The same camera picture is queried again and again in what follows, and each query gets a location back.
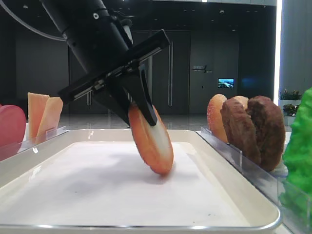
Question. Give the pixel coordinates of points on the sesame bread bun slice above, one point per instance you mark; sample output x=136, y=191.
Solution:
x=214, y=117

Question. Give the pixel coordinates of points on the brown meat patty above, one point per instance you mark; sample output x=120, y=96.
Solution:
x=270, y=130
x=239, y=127

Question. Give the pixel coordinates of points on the white serving tray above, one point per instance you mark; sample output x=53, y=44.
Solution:
x=94, y=182

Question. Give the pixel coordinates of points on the rear orange cheese slice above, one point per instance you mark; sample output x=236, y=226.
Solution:
x=36, y=106

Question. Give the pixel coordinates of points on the background potted plants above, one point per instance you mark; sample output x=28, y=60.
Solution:
x=289, y=102

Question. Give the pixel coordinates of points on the clear left food rack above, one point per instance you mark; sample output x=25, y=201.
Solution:
x=10, y=150

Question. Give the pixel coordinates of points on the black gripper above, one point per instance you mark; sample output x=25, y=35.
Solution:
x=102, y=46

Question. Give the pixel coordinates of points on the front orange cheese slice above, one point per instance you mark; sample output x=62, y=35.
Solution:
x=51, y=115

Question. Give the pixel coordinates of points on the front brown meat patty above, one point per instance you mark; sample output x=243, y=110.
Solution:
x=239, y=127

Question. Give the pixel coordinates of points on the front red tomato slice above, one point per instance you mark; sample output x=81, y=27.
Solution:
x=12, y=125

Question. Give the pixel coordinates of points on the orange bread bun slice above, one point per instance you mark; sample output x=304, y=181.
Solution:
x=153, y=142

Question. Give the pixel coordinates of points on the wall display screen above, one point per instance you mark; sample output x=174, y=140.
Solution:
x=225, y=83

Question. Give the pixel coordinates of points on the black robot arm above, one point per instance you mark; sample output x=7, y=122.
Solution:
x=63, y=12

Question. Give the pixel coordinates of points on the orange cheese slice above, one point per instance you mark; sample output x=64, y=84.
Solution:
x=51, y=115
x=36, y=106

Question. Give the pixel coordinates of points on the rear brown meat patty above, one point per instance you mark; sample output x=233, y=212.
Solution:
x=270, y=130

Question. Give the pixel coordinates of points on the green lettuce leaf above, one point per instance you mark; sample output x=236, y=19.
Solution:
x=298, y=160

